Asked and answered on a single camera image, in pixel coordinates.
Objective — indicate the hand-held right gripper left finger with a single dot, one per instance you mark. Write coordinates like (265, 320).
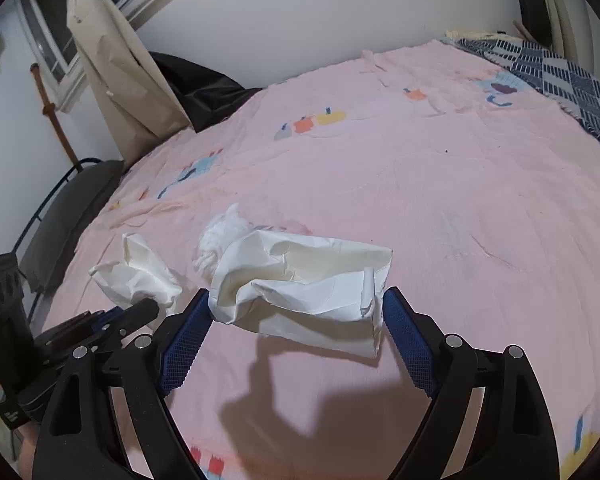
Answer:
(185, 342)

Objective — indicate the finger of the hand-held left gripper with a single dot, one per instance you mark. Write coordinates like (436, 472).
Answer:
(77, 324)
(140, 311)

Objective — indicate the white paper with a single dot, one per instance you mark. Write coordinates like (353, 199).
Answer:
(135, 272)

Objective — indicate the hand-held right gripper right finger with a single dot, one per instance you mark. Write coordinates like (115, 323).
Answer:
(409, 345)

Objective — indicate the blue patterned blanket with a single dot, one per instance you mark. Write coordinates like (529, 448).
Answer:
(569, 80)

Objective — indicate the beige curtain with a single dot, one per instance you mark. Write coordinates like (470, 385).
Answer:
(115, 85)

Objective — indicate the black bag by wall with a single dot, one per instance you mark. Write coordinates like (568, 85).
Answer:
(200, 90)

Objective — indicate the white framed window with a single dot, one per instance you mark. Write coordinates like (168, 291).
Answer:
(55, 45)

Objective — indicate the pink printed blanket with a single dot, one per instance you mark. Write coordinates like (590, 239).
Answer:
(379, 185)

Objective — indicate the wooden sword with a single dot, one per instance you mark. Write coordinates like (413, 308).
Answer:
(55, 115)

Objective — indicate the dark grey pillow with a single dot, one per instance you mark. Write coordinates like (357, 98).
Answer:
(65, 215)

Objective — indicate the person's left forearm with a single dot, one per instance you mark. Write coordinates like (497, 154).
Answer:
(26, 452)

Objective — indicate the cream white cloth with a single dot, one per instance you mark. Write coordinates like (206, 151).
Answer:
(305, 280)

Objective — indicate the black metal bed frame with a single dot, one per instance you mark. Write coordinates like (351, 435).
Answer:
(44, 203)

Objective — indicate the tied cream curtain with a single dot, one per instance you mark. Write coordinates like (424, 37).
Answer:
(562, 10)

